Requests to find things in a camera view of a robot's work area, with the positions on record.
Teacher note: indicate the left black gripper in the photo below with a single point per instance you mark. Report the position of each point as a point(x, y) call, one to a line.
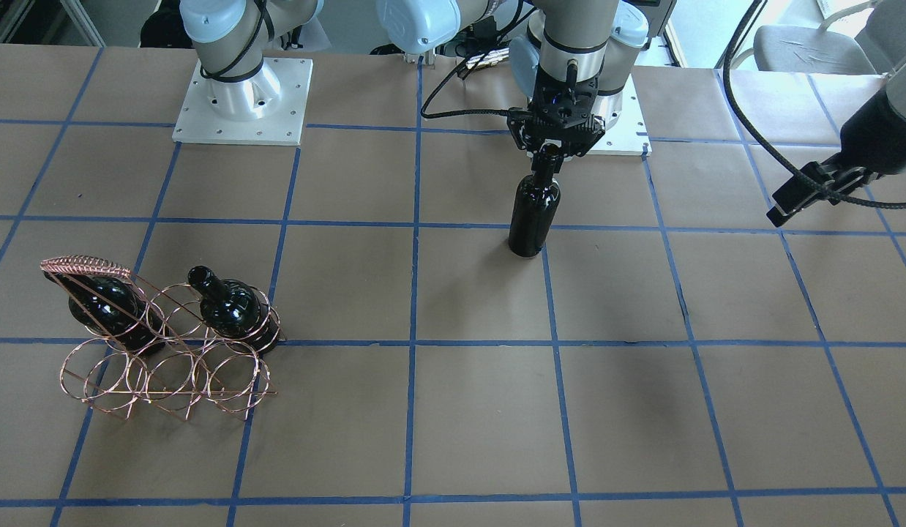
point(879, 139)

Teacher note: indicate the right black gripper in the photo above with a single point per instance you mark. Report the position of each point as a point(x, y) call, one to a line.
point(521, 138)

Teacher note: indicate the dark wine bottle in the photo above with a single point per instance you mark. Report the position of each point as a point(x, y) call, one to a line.
point(537, 198)

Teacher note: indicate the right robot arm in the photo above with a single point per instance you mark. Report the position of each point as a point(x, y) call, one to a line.
point(573, 64)

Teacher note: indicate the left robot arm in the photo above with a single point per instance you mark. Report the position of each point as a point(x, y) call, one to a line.
point(229, 37)

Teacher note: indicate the dark bottle in basket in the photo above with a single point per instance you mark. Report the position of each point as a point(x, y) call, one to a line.
point(235, 311)
point(108, 306)

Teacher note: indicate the grey office chair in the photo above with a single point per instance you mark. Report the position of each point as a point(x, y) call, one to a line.
point(879, 47)

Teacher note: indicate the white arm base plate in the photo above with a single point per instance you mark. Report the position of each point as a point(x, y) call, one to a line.
point(625, 133)

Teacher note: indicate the second white arm base plate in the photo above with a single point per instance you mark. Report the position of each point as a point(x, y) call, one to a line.
point(266, 110)

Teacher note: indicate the copper wire wine basket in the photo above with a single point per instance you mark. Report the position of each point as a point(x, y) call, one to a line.
point(195, 366)

